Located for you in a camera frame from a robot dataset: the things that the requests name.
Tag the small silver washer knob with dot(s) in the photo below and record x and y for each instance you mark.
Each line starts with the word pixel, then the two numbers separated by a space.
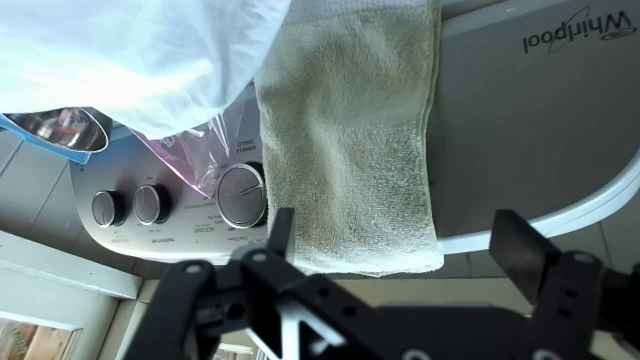
pixel 106 208
pixel 150 204

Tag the Whirlpool washing machine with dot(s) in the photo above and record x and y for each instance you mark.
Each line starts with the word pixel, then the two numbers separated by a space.
pixel 532 132

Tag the blue-rimmed steel bowl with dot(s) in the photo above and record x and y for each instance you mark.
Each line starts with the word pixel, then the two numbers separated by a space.
pixel 61 130

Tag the large silver washer dial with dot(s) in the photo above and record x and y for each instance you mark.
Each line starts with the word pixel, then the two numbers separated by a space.
pixel 240 196

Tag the small cream terry towel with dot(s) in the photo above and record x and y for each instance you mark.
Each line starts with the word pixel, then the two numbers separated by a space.
pixel 346 147

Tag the white wooden ledge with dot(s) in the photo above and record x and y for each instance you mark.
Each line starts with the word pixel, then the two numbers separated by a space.
pixel 53 272

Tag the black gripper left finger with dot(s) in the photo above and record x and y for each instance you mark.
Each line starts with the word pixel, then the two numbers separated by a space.
pixel 220 307

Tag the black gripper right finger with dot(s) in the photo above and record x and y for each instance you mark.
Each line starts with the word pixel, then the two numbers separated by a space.
pixel 573 301

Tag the large white cloth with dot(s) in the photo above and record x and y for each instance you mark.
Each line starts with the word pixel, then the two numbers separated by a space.
pixel 133 53

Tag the clear plastic bag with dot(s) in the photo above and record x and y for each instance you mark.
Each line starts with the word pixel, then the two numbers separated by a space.
pixel 193 161

